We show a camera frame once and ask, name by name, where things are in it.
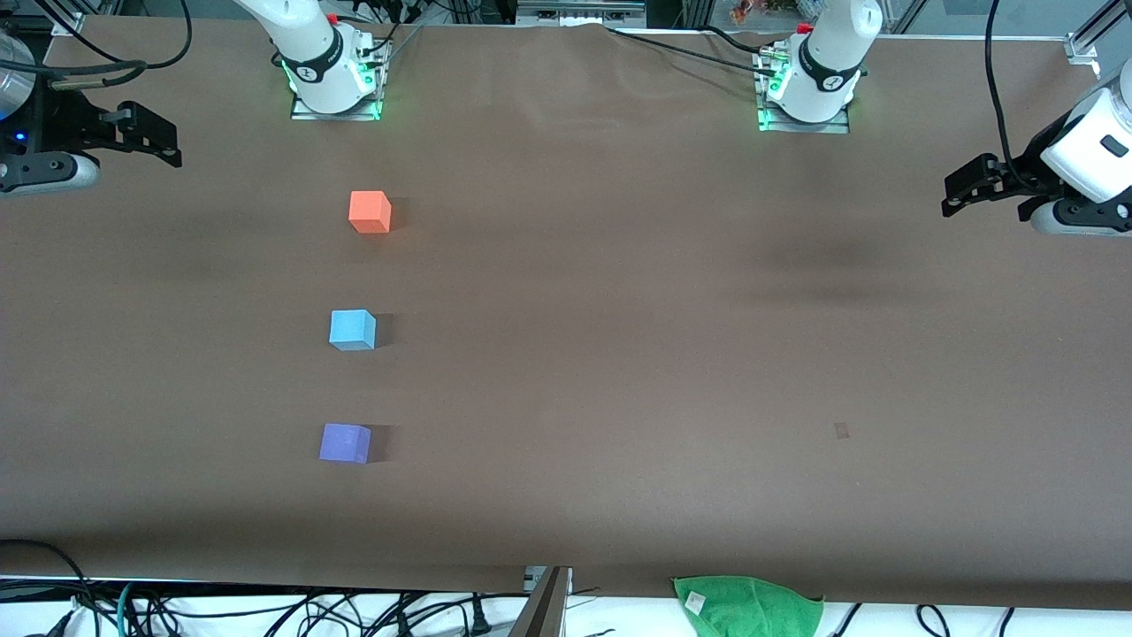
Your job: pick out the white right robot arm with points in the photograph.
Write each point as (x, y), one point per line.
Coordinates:
(309, 53)

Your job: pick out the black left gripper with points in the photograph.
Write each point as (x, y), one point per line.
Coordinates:
(1023, 167)

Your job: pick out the colourful toy figure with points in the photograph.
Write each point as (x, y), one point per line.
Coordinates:
(747, 11)

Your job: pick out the purple foam block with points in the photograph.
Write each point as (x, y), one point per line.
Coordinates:
(345, 444)

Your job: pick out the blue foam block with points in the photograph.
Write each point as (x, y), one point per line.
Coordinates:
(352, 329)

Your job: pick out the aluminium frame bracket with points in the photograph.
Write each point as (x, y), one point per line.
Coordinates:
(69, 24)
(1083, 46)

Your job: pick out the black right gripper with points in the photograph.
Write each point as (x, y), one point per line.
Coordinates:
(64, 121)

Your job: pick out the orange foam block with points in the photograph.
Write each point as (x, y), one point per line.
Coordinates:
(370, 212)

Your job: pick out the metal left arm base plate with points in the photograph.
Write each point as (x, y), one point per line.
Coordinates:
(840, 128)

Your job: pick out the grey metal box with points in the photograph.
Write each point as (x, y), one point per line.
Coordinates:
(579, 11)

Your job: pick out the grey metal post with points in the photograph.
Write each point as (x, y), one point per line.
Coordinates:
(544, 610)

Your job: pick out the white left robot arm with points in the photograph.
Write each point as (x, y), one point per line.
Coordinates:
(827, 71)

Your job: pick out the green cloth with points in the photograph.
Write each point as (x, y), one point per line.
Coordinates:
(747, 606)

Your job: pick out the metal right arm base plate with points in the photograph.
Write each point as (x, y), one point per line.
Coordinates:
(305, 113)

